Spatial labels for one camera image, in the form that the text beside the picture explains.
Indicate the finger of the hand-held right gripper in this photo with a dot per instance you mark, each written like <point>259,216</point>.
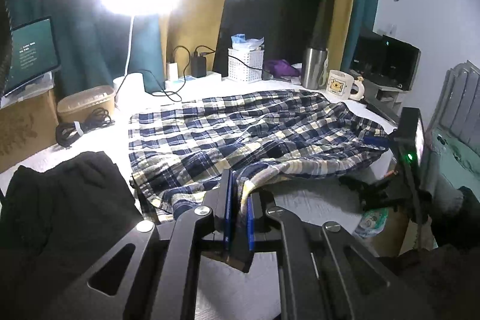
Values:
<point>378,194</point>
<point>377,140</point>

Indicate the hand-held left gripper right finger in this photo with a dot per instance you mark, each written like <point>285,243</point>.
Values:
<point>250,226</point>

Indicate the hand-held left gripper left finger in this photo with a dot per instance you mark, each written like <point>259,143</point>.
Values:
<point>227,209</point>

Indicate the blue plaid pants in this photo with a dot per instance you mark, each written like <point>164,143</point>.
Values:
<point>225,128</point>

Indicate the green white packet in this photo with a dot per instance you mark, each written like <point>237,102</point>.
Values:
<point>369,224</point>

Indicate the white bear print mug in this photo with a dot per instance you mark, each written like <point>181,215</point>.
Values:
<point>339,84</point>

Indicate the grey radiator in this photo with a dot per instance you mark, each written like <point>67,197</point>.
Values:
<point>459,95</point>

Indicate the black monitor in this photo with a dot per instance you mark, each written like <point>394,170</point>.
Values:
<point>390,61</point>

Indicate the steel tumbler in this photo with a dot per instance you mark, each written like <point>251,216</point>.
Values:
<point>313,69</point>

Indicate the purple cloth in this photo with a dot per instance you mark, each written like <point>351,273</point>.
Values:
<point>283,68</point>

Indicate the white power strip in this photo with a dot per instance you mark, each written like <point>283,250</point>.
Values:
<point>202,80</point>

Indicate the white plastic basket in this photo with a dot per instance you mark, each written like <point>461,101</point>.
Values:
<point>243,74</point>

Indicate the black charger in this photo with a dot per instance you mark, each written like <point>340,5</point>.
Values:
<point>199,65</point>

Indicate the white charger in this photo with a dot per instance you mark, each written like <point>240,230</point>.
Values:
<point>173,72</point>

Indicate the black cloth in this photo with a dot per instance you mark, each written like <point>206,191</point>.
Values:
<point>67,200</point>

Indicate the blue plastic packet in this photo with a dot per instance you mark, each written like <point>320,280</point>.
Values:
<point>245,42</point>

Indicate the brown lidded container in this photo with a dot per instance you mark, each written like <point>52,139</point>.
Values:
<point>86,102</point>

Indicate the cardboard box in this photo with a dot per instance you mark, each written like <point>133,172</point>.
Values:
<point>22,125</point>

